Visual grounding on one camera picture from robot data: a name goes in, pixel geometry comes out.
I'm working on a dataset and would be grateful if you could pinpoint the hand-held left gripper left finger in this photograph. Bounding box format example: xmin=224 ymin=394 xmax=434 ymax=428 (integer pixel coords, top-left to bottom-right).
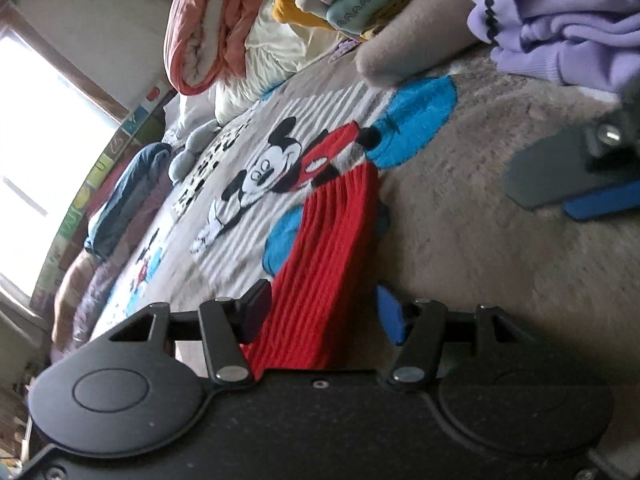
xmin=102 ymin=279 xmax=273 ymax=387

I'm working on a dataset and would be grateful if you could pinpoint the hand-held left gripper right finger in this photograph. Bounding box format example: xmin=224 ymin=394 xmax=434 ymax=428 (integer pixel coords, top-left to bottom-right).
xmin=377 ymin=284 xmax=535 ymax=388

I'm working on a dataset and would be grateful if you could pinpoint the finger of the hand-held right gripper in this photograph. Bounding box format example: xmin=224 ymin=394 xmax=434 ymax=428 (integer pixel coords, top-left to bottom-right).
xmin=502 ymin=127 xmax=608 ymax=211
xmin=562 ymin=177 xmax=640 ymax=222

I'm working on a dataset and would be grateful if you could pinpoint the red knit sweater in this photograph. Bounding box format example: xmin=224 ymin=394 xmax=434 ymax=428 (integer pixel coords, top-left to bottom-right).
xmin=240 ymin=162 xmax=383 ymax=378

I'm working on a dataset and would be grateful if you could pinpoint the cartoon mouse printed blanket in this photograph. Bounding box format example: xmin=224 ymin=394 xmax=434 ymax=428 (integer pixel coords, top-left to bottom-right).
xmin=50 ymin=45 xmax=640 ymax=411

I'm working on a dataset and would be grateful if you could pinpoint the lavender garment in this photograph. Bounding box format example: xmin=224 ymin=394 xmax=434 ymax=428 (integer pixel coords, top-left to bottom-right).
xmin=467 ymin=0 xmax=640 ymax=87

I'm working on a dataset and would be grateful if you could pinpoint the purple quilt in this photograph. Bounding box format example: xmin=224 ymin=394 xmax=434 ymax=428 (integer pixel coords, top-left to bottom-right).
xmin=50 ymin=180 xmax=171 ymax=356

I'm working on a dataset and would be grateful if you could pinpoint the light blue plush toy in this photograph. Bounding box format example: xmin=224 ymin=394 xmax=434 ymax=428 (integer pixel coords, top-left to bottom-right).
xmin=167 ymin=120 xmax=221 ymax=184

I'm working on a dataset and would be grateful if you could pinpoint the blue folded blanket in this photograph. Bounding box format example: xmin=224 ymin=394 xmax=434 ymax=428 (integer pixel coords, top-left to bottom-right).
xmin=84 ymin=142 xmax=173 ymax=261

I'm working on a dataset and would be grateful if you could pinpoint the beige rolled blanket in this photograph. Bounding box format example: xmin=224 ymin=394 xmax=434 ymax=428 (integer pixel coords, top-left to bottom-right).
xmin=357 ymin=0 xmax=496 ymax=87

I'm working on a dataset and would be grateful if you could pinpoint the colourful printed headboard mat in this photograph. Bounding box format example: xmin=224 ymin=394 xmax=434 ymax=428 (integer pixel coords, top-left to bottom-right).
xmin=30 ymin=85 xmax=166 ymax=311

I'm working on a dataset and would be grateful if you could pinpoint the mint green folded cloth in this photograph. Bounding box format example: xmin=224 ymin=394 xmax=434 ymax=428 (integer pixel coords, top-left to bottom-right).
xmin=325 ymin=0 xmax=402 ymax=37

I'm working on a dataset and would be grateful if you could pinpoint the cream white duvet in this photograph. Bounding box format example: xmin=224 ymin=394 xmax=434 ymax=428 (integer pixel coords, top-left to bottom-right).
xmin=212 ymin=0 xmax=302 ymax=123

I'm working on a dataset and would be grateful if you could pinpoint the window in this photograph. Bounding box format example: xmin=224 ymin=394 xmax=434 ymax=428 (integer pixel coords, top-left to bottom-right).
xmin=0 ymin=5 xmax=131 ymax=306

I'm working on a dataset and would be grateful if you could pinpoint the pink quilt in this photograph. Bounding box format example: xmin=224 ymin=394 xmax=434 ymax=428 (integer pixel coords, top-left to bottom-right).
xmin=167 ymin=0 xmax=281 ymax=96

